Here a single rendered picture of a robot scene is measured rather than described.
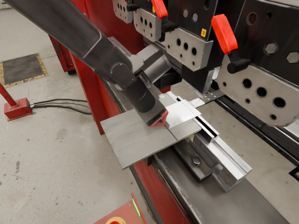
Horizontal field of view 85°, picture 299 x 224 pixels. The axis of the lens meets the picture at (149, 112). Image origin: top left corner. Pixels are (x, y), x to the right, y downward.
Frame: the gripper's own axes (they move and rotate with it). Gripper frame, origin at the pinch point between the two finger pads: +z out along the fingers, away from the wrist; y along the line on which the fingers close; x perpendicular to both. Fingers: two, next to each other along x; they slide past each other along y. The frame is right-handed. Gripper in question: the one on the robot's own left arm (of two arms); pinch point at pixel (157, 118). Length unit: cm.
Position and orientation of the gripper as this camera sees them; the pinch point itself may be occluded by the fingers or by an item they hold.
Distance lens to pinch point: 51.7
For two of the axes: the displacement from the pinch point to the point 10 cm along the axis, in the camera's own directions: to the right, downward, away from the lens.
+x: -7.7, 6.4, 0.2
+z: 4.0, 4.6, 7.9
